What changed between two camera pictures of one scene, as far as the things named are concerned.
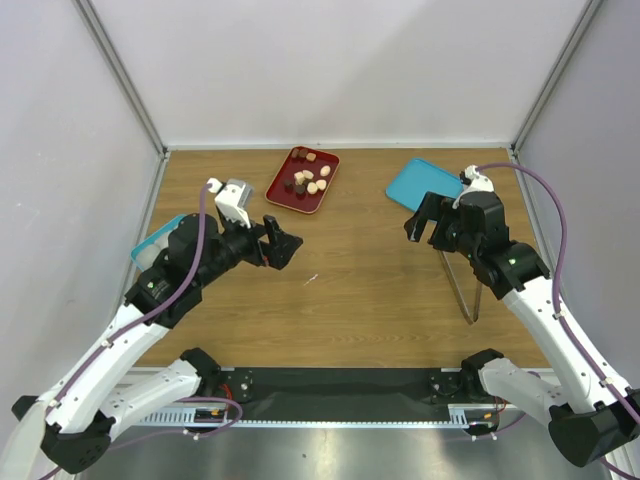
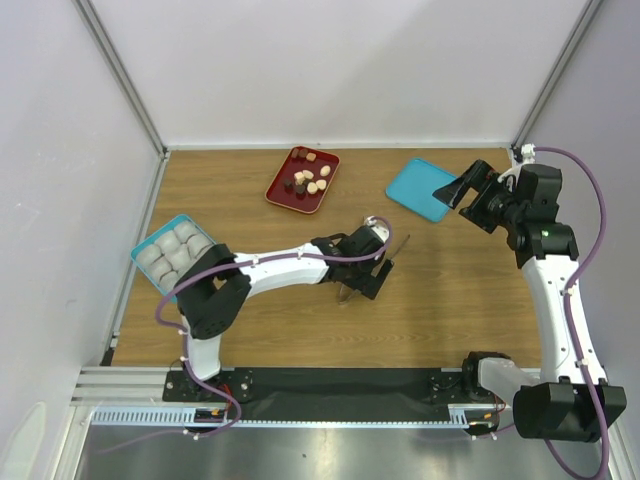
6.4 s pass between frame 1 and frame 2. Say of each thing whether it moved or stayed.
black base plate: stayed
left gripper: moved
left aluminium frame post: stayed
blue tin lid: stayed
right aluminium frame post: stayed
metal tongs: moved
